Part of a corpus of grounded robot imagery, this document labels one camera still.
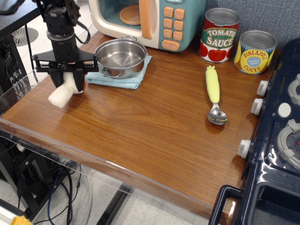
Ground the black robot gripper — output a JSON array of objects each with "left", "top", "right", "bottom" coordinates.
[{"left": 32, "top": 35, "right": 98, "bottom": 92}]

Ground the plush mushroom toy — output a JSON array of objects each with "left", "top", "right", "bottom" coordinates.
[{"left": 48, "top": 72, "right": 85, "bottom": 108}]

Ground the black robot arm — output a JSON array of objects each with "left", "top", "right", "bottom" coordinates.
[{"left": 32, "top": 0, "right": 98, "bottom": 93}]

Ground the black side desk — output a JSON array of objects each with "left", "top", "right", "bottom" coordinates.
[{"left": 0, "top": 0, "right": 40, "bottom": 94}]

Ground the stainless steel pot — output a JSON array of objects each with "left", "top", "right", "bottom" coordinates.
[{"left": 95, "top": 36, "right": 147, "bottom": 79}]

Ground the light blue folded cloth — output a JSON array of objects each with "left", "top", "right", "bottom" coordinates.
[{"left": 86, "top": 54, "right": 152, "bottom": 90}]

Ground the toy microwave oven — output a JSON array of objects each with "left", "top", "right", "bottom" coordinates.
[{"left": 89, "top": 0, "right": 206, "bottom": 52}]

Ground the black table leg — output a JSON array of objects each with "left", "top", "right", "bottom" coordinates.
[{"left": 96, "top": 187, "right": 131, "bottom": 225}]

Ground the tomato sauce can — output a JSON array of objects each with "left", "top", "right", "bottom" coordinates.
[{"left": 199, "top": 7, "right": 241, "bottom": 63}]

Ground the pineapple slices can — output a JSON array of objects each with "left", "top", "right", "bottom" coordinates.
[{"left": 234, "top": 30, "right": 278, "bottom": 75}]

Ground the white stove knob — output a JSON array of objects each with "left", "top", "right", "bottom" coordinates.
[
  {"left": 238, "top": 140, "right": 251, "bottom": 159},
  {"left": 251, "top": 98, "right": 263, "bottom": 116},
  {"left": 257, "top": 80, "right": 269, "bottom": 97}
]

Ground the dark blue toy stove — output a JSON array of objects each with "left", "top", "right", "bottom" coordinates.
[{"left": 209, "top": 39, "right": 300, "bottom": 225}]

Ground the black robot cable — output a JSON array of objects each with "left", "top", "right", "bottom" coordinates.
[{"left": 0, "top": 0, "right": 26, "bottom": 16}]

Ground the black cable under table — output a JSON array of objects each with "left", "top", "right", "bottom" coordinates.
[{"left": 34, "top": 164, "right": 83, "bottom": 225}]

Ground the blue cable under table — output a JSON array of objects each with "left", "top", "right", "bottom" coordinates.
[{"left": 47, "top": 167, "right": 73, "bottom": 225}]

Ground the spoon with green handle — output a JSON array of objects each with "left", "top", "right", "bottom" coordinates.
[{"left": 205, "top": 66, "right": 228, "bottom": 125}]

